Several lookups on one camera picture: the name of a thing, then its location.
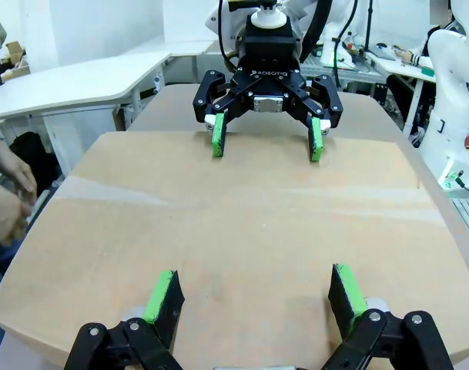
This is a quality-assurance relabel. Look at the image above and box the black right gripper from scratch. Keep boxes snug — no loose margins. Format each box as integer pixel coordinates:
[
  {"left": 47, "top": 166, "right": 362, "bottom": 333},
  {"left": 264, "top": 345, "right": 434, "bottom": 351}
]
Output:
[{"left": 193, "top": 15, "right": 343, "bottom": 163}]

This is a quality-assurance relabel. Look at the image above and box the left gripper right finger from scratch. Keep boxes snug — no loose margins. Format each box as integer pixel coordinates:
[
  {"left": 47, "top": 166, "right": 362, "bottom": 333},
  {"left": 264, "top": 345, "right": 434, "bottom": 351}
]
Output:
[{"left": 320, "top": 264, "right": 455, "bottom": 370}]

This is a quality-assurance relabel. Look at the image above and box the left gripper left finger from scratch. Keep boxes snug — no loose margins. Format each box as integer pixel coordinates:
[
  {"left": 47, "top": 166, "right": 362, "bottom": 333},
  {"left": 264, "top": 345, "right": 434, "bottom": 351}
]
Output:
[{"left": 64, "top": 269, "right": 186, "bottom": 370}]

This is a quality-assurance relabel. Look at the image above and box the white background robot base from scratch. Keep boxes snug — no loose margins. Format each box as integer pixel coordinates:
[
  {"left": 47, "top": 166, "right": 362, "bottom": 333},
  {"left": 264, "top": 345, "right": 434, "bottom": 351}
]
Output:
[{"left": 319, "top": 0, "right": 357, "bottom": 67}]

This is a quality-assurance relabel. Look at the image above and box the person right hand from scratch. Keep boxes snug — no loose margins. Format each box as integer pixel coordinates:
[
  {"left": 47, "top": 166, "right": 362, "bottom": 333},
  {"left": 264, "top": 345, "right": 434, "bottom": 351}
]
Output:
[{"left": 0, "top": 183, "right": 33, "bottom": 247}]

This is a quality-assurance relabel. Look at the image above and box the person left hand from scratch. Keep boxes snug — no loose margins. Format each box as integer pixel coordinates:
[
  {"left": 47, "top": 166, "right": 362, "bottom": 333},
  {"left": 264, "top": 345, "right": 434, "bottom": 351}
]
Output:
[{"left": 0, "top": 148, "right": 39, "bottom": 201}]

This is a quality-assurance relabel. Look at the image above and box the small white desk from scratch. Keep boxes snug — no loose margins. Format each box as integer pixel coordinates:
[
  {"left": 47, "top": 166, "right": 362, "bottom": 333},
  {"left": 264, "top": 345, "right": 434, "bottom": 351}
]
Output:
[{"left": 168, "top": 38, "right": 219, "bottom": 84}]

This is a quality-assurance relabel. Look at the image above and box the cluttered white work desk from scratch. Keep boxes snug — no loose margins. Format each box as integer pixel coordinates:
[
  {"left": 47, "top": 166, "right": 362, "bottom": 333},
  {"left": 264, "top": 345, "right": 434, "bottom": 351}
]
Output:
[{"left": 363, "top": 40, "right": 437, "bottom": 128}]

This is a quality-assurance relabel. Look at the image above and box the seated person dark clothing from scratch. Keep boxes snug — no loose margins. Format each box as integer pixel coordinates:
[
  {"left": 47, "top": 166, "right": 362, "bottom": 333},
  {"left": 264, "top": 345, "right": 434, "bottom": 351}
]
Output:
[{"left": 386, "top": 0, "right": 457, "bottom": 146}]

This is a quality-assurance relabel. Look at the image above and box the large white desk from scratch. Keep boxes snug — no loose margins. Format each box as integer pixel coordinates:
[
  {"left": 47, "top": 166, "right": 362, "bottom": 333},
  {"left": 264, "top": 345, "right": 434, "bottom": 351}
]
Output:
[{"left": 0, "top": 49, "right": 173, "bottom": 182}]

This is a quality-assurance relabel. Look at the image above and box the black bag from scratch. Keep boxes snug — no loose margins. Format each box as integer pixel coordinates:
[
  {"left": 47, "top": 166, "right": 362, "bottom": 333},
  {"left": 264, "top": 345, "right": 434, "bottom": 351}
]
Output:
[{"left": 8, "top": 131, "right": 62, "bottom": 188}]

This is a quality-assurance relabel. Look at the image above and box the open cardboard carton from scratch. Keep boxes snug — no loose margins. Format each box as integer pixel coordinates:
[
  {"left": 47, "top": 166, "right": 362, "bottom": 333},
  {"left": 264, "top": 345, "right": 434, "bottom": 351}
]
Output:
[{"left": 5, "top": 40, "right": 31, "bottom": 80}]

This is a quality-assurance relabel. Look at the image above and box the thin black cable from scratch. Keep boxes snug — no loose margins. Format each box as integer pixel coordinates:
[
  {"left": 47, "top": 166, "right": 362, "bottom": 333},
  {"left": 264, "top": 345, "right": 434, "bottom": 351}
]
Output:
[{"left": 217, "top": 0, "right": 239, "bottom": 74}]

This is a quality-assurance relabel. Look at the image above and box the black corrugated hose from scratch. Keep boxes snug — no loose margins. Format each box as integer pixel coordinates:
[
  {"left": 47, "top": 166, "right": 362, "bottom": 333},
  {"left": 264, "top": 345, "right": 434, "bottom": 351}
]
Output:
[{"left": 300, "top": 0, "right": 332, "bottom": 65}]

